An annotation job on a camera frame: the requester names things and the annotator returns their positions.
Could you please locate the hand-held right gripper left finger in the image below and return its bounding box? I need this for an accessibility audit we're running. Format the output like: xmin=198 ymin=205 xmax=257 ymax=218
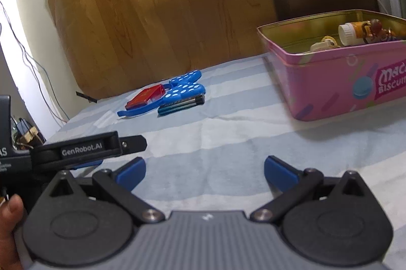
xmin=47 ymin=157 xmax=165 ymax=223

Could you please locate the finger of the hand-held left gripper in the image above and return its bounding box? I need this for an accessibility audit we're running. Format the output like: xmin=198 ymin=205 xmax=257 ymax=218
xmin=121 ymin=135 xmax=148 ymax=153
xmin=65 ymin=160 xmax=104 ymax=177

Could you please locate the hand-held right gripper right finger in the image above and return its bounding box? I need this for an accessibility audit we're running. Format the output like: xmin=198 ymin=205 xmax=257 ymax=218
xmin=250 ymin=155 xmax=368 ymax=223

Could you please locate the pink tin box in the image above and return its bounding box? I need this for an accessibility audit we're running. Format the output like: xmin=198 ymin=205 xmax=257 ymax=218
xmin=257 ymin=9 xmax=406 ymax=122

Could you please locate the white plastic clip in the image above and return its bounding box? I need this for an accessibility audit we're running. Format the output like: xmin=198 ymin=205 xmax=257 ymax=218
xmin=298 ymin=37 xmax=341 ymax=55

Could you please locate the white bottle with orange label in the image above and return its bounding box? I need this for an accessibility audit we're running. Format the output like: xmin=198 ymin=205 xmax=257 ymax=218
xmin=338 ymin=22 xmax=371 ymax=46

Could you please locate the gold brown toy figure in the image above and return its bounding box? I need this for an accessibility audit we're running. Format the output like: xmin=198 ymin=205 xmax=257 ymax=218
xmin=363 ymin=19 xmax=400 ymax=43

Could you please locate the person's left hand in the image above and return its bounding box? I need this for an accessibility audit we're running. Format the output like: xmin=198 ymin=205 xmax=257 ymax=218
xmin=0 ymin=194 xmax=27 ymax=270

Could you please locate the small red box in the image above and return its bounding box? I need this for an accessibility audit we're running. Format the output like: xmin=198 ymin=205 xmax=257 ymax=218
xmin=125 ymin=84 xmax=165 ymax=110

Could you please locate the striped blue white blanket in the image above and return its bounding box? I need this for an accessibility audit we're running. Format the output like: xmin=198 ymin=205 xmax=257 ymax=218
xmin=44 ymin=54 xmax=406 ymax=270

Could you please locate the black tape strip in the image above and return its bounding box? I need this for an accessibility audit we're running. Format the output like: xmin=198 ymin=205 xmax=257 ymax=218
xmin=76 ymin=91 xmax=98 ymax=104

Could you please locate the wooden board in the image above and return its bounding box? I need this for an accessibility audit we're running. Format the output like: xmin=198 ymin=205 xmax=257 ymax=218
xmin=47 ymin=0 xmax=280 ymax=101

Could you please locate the dark hanging cable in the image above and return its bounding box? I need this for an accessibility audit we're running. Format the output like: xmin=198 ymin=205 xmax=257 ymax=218
xmin=0 ymin=0 xmax=69 ymax=125

